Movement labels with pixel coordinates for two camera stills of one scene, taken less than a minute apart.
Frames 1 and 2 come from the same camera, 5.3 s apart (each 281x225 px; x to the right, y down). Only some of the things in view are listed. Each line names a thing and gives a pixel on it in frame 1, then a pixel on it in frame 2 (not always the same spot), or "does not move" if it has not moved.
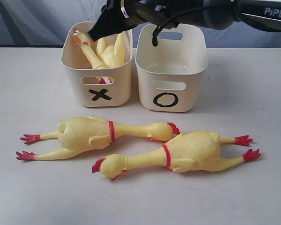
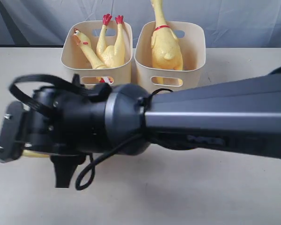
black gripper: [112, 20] -> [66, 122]
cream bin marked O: [171, 73] does not move
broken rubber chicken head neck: [86, 44] does not move
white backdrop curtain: [39, 23] does not move
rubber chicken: [192, 151] -> [166, 52]
